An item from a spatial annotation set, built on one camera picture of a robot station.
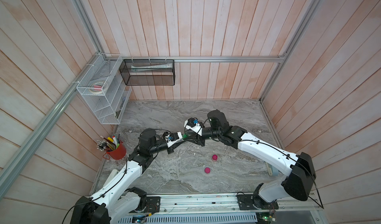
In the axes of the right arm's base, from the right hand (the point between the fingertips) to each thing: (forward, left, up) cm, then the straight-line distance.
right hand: (184, 134), depth 73 cm
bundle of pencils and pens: (+1, +44, -13) cm, 46 cm away
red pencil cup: (-5, +38, -14) cm, 41 cm away
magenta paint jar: (-2, -17, -22) cm, 28 cm away
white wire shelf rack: (+13, +41, +6) cm, 44 cm away
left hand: (0, +1, -3) cm, 3 cm away
